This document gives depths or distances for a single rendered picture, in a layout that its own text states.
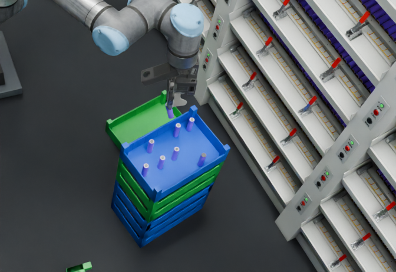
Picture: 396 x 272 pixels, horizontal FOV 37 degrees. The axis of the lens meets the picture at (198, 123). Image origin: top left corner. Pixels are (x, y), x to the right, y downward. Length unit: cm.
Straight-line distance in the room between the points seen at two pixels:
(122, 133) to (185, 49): 93
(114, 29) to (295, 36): 64
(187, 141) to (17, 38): 106
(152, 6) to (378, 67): 63
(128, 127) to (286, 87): 76
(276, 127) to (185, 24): 76
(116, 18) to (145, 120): 100
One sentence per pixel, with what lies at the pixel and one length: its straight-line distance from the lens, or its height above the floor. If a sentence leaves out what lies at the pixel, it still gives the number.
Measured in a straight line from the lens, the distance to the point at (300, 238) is 240.
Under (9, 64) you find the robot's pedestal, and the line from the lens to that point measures 260.
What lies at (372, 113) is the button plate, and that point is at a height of 85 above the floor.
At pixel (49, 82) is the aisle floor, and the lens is 261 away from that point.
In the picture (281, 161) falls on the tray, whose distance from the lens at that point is 232.
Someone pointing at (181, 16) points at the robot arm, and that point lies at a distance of 158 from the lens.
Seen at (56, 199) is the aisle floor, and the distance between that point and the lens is 233.
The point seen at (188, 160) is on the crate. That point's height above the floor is 40.
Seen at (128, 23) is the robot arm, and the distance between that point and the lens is 158.
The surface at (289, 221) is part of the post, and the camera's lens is 233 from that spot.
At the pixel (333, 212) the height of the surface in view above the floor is 36.
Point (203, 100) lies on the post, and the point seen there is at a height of 4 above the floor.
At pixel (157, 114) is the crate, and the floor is 0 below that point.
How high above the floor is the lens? 211
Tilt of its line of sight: 56 degrees down
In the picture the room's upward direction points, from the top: 20 degrees clockwise
